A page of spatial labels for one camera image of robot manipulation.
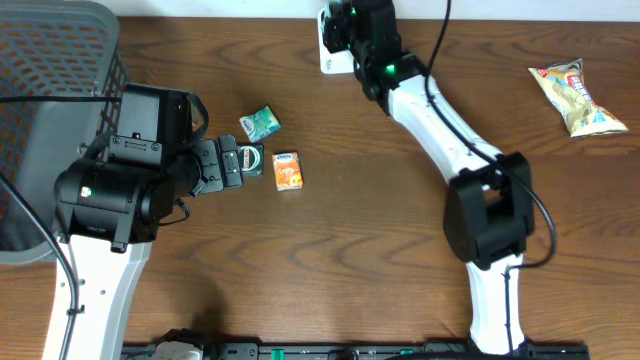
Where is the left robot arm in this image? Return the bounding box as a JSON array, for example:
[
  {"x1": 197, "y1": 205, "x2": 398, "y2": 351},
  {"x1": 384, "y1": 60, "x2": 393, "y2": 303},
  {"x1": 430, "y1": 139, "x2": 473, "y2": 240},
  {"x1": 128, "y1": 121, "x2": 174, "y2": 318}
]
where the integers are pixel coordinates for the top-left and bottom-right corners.
[{"x1": 42, "y1": 83, "x2": 243, "y2": 359}]

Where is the white barcode scanner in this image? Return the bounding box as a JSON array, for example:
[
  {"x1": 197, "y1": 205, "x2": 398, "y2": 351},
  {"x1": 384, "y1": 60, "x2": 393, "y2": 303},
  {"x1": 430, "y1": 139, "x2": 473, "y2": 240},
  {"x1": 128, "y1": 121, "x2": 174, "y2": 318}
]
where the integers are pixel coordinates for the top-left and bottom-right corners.
[{"x1": 317, "y1": 8, "x2": 354, "y2": 75}]

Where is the grey plastic basket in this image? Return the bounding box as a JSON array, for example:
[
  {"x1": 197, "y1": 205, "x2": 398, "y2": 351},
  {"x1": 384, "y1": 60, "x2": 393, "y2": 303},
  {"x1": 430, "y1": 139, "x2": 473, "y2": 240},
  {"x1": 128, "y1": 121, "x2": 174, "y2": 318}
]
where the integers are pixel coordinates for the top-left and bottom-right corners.
[{"x1": 0, "y1": 0, "x2": 130, "y2": 265}]

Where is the large yellow wipes pack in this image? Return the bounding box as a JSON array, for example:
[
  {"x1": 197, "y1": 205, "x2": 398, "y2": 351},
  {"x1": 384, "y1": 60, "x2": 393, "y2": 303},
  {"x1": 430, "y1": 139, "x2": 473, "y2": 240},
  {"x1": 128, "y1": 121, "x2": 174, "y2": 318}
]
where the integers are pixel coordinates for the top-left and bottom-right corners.
[{"x1": 528, "y1": 58, "x2": 629, "y2": 138}]

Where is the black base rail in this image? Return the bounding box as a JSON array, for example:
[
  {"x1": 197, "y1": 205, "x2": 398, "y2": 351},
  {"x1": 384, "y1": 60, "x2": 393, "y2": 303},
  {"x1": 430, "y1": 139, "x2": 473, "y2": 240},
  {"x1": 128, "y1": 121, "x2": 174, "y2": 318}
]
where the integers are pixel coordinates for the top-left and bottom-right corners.
[{"x1": 119, "y1": 328, "x2": 591, "y2": 360}]

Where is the blue Kleenex tissue pack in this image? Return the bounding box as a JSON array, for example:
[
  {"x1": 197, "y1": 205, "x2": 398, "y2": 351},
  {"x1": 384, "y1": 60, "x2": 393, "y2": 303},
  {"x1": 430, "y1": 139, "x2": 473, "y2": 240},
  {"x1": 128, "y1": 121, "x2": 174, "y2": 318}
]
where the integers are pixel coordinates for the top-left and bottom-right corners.
[{"x1": 239, "y1": 106, "x2": 281, "y2": 142}]

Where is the dark green round-label pack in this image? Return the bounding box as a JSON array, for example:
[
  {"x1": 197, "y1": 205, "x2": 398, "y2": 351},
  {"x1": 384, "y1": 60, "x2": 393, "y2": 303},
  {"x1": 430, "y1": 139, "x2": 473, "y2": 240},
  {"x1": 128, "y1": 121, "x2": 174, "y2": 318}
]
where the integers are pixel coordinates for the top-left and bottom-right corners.
[{"x1": 238, "y1": 143, "x2": 264, "y2": 177}]

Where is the orange Kleenex tissue pack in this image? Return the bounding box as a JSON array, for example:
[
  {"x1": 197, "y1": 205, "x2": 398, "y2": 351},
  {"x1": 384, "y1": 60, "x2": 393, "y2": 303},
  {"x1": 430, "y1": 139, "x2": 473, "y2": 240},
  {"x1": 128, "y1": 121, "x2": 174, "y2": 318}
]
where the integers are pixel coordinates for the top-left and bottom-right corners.
[{"x1": 272, "y1": 152, "x2": 304, "y2": 191}]

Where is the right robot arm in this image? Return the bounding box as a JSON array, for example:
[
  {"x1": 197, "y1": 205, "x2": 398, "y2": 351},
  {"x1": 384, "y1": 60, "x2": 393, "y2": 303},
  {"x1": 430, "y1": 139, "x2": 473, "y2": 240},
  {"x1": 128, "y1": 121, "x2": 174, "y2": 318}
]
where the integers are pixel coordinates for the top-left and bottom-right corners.
[{"x1": 318, "y1": 1, "x2": 535, "y2": 356}]

